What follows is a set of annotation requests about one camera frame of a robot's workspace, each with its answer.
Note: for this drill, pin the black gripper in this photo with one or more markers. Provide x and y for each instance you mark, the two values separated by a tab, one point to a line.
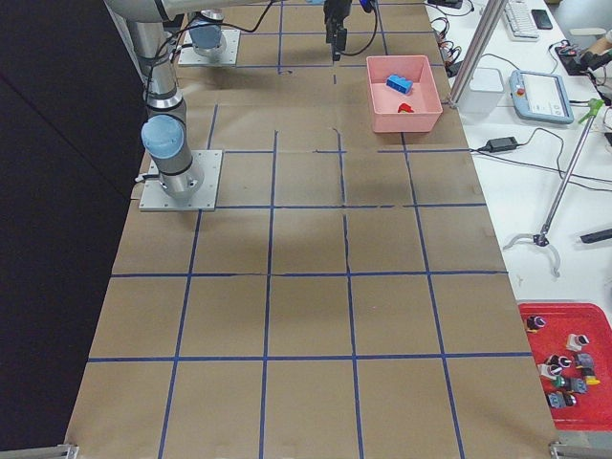
334	10

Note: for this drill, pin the blue toy block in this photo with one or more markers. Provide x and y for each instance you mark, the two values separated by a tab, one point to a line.
399	84

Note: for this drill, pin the red toy block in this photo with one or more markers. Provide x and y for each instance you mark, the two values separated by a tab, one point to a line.
405	108

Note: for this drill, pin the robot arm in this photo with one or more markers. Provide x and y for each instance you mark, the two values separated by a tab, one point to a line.
155	30
206	34

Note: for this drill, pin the pink plastic box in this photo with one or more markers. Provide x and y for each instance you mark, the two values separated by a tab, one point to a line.
384	101

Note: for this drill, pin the white square device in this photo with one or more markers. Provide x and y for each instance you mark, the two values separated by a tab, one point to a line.
485	90

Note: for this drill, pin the white keyboard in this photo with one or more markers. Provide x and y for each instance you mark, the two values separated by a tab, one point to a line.
519	22

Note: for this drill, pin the black power adapter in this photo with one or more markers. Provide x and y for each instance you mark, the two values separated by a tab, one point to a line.
498	145

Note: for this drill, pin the black smartphone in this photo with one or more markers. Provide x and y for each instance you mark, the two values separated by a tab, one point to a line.
541	19

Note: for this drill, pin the teach pendant tablet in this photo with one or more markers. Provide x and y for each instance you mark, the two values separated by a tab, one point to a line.
540	97

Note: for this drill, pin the red tray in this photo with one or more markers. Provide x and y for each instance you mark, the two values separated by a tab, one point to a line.
571	346

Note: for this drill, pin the aluminium frame post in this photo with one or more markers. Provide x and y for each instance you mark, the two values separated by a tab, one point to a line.
482	35

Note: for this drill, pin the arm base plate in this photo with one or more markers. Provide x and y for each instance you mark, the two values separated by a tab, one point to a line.
224	55
196	189

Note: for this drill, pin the green handled grabber tool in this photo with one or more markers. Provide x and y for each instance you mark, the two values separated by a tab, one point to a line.
540	239

